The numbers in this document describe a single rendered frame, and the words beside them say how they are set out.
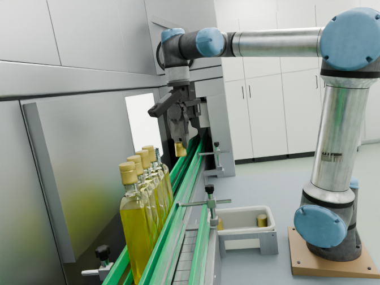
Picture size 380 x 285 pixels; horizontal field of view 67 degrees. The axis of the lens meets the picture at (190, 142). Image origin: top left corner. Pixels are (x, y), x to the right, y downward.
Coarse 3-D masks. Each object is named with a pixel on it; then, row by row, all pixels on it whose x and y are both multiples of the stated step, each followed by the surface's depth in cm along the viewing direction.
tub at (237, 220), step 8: (232, 208) 108; (240, 208) 107; (248, 208) 106; (256, 208) 106; (264, 208) 105; (208, 216) 104; (224, 216) 108; (232, 216) 108; (240, 216) 107; (248, 216) 107; (256, 216) 106; (272, 216) 97; (224, 224) 108; (232, 224) 108; (240, 224) 108; (248, 224) 107; (256, 224) 107; (272, 224) 92; (224, 232) 92; (232, 232) 92; (240, 232) 91
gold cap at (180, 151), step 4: (176, 144) 92; (180, 144) 92; (176, 148) 92; (180, 148) 92; (184, 148) 93; (176, 152) 93; (180, 152) 92; (184, 152) 93; (176, 156) 93; (180, 156) 92
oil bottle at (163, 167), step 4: (160, 164) 86; (164, 164) 88; (160, 168) 85; (164, 168) 86; (164, 172) 85; (168, 172) 88; (168, 176) 88; (168, 180) 87; (168, 184) 87; (168, 188) 86; (168, 192) 86; (168, 196) 86; (172, 196) 91; (172, 200) 90; (172, 204) 89
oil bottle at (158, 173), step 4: (152, 172) 80; (156, 172) 80; (160, 172) 81; (160, 176) 80; (164, 176) 83; (160, 180) 79; (164, 180) 83; (164, 184) 82; (164, 188) 82; (164, 192) 81; (164, 196) 81; (164, 200) 81; (168, 200) 85; (164, 204) 81; (168, 204) 84; (168, 208) 84; (168, 212) 83
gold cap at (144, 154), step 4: (136, 152) 74; (140, 152) 73; (144, 152) 73; (148, 152) 75; (144, 156) 73; (148, 156) 74; (144, 160) 74; (148, 160) 74; (144, 164) 74; (148, 164) 74; (144, 168) 74
